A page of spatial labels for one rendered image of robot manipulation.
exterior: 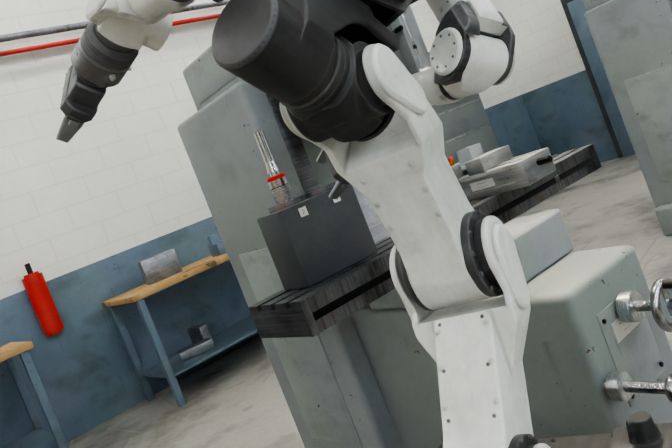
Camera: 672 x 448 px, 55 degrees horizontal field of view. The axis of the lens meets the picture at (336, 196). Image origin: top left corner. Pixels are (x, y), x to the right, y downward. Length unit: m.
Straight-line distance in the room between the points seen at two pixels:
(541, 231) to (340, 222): 0.52
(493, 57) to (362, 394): 1.26
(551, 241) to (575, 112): 7.43
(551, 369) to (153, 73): 5.18
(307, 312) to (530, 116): 8.27
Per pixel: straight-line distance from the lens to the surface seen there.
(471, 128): 7.48
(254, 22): 0.81
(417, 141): 0.96
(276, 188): 1.54
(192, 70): 2.45
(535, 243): 1.71
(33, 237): 5.63
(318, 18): 0.85
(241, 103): 2.00
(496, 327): 1.07
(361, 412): 2.12
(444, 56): 1.09
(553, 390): 1.64
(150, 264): 5.29
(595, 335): 1.56
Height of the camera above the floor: 1.22
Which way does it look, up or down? 2 degrees down
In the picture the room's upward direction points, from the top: 21 degrees counter-clockwise
